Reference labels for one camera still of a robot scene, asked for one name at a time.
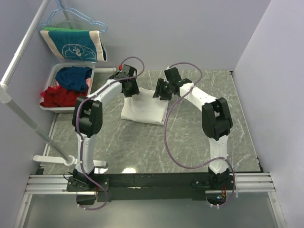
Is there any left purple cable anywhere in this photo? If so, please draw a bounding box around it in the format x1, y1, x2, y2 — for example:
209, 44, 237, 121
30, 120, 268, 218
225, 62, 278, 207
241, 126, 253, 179
77, 56, 146, 211

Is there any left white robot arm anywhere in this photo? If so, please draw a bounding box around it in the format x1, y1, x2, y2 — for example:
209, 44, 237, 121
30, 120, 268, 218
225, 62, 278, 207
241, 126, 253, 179
72, 65, 139, 191

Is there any navy blue t shirt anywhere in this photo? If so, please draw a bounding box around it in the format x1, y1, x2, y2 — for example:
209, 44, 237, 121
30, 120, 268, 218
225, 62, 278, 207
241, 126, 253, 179
56, 66, 93, 92

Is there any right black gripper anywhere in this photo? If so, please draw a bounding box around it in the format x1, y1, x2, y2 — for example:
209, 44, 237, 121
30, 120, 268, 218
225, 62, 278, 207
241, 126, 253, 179
152, 78, 172, 101

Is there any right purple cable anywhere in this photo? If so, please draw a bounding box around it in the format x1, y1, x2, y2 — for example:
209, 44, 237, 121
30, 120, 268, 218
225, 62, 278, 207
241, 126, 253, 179
163, 62, 237, 208

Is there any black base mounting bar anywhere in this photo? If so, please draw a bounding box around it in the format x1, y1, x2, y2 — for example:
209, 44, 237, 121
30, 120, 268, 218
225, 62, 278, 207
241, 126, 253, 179
66, 170, 235, 205

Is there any teal cartoon towel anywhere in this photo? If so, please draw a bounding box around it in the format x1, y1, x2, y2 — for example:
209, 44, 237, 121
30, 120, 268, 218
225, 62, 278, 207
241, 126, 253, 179
40, 27, 107, 62

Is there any white floral t shirt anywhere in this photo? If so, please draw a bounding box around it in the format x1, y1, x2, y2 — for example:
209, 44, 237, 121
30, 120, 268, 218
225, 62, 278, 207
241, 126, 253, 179
121, 87, 169, 125

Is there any red t shirt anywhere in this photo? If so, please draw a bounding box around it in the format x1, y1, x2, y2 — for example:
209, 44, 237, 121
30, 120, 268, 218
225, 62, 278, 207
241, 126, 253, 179
40, 86, 88, 108

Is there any aluminium rail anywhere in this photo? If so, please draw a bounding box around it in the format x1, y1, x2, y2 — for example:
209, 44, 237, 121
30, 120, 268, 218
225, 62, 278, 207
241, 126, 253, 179
25, 173, 276, 194

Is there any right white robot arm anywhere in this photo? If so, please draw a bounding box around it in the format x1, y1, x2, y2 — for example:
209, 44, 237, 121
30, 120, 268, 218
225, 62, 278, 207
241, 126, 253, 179
153, 65, 233, 190

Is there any white clothes rack frame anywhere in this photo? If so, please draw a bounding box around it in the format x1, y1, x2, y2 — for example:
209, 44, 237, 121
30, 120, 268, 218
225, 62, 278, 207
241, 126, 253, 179
0, 0, 117, 169

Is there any purple cable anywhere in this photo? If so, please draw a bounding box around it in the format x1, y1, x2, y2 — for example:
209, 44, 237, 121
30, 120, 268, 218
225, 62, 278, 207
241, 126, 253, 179
77, 56, 146, 211
163, 62, 237, 208

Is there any blue wire hanger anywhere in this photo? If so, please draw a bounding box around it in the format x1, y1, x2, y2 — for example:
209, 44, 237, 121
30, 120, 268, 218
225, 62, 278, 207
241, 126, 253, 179
38, 0, 108, 33

